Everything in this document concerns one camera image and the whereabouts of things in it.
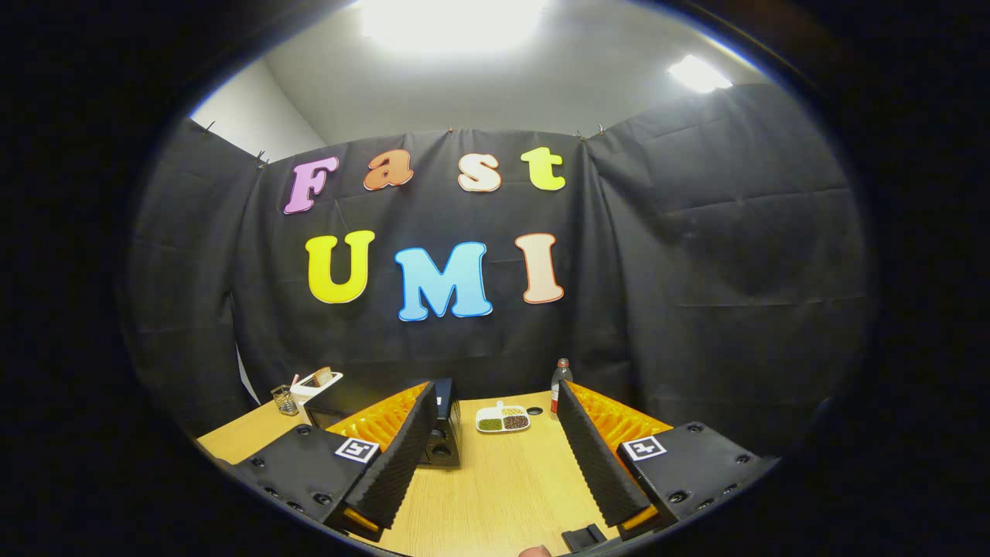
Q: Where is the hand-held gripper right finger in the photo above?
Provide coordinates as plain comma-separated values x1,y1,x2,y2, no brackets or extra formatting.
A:
555,379,779,542

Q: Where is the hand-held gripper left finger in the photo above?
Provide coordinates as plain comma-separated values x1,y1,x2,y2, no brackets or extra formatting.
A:
232,381,440,542

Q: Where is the black toaster oven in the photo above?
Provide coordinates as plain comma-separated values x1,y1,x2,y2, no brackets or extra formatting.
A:
304,378,463,470

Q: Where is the red label water bottle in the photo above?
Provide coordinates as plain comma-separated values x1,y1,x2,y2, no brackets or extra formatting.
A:
550,357,574,419

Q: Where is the white divided bean dish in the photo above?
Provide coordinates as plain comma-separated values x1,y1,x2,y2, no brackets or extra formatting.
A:
475,402,532,434

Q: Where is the black backdrop cloth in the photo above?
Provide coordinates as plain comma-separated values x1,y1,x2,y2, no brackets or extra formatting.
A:
124,81,879,459

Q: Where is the small ceiling light panel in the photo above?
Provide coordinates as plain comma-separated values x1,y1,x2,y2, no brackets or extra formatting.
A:
667,54,733,95

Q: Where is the large ceiling light panel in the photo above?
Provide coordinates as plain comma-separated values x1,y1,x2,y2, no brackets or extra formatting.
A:
356,0,550,55

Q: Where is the black bracket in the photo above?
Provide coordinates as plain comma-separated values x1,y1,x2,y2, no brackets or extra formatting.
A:
562,524,609,553

